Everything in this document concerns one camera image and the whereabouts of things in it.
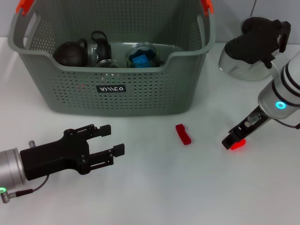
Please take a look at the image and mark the blue square block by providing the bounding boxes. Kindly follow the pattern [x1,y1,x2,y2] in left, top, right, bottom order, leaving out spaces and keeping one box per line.
[132,54,149,68]

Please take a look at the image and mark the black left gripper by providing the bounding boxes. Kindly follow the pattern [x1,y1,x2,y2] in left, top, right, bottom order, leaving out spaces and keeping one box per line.
[20,124,126,181]

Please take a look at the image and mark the small round black teapot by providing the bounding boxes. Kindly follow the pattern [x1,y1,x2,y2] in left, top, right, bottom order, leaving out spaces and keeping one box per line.
[52,38,89,68]

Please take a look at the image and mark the orange red pointed block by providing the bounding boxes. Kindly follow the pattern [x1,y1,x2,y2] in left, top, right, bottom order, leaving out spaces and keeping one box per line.
[230,139,247,151]

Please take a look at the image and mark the glass teacup black sleeve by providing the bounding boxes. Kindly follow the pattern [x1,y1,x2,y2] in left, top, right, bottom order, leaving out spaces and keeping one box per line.
[95,58,120,68]
[126,42,165,68]
[87,30,113,63]

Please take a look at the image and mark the dark red long block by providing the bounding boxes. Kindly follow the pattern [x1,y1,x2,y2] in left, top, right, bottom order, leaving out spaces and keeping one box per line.
[175,123,192,146]

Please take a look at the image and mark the glass pitcher black lid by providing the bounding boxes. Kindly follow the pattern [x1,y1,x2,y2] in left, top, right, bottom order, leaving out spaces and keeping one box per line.
[221,15,292,82]

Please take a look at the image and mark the grey left gripper cable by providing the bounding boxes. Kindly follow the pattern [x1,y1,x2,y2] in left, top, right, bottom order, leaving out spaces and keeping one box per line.
[0,174,50,204]

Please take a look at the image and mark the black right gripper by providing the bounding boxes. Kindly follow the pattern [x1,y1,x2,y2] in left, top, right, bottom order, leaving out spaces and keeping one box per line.
[221,106,273,150]

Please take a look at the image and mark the grey perforated storage bin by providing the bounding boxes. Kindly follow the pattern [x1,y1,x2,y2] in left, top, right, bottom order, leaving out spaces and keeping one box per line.
[7,0,216,117]

